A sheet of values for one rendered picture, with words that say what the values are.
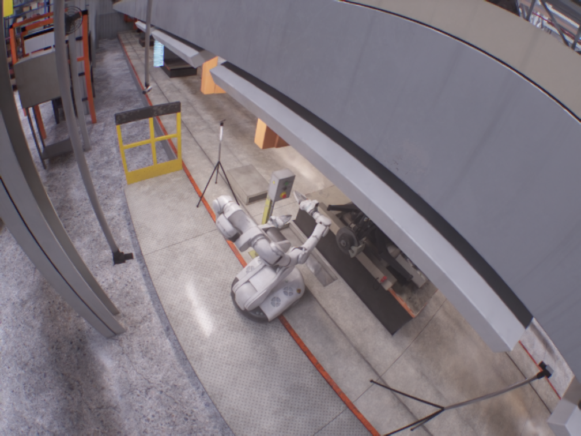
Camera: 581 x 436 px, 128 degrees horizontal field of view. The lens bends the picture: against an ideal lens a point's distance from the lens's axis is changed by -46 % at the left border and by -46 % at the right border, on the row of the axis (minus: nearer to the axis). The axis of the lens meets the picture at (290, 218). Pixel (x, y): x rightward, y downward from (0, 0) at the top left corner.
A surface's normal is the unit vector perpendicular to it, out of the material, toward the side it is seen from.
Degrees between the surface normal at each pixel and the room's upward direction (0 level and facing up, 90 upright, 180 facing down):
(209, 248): 0
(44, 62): 90
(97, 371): 0
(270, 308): 38
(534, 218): 90
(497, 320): 27
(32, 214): 90
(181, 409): 0
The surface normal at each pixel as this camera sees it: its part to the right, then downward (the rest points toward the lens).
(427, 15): -0.79, 0.30
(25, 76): 0.58, 0.66
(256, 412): 0.22, -0.69
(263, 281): -0.13, -0.46
